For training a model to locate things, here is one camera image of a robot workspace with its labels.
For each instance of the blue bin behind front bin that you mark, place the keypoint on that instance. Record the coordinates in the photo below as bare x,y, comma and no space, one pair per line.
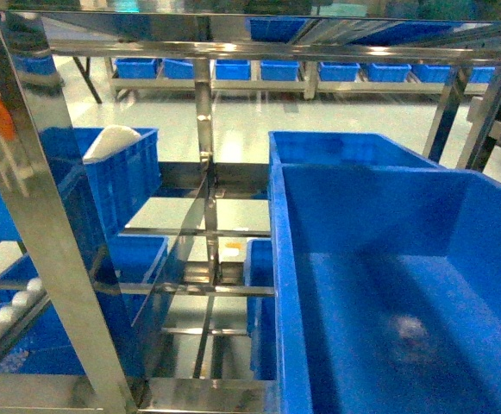
341,148

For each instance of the white roller row left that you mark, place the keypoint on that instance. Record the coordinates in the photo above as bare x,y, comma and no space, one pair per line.
21,304

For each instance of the white object in bin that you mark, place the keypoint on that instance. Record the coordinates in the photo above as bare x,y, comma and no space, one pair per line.
111,141

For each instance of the blue bin with white object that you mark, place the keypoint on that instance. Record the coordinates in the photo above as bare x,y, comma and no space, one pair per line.
121,184

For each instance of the large blue bin front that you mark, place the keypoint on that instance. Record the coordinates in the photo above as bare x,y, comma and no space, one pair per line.
388,289

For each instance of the steel rack frame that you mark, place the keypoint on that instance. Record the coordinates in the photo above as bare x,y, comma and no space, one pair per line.
63,235

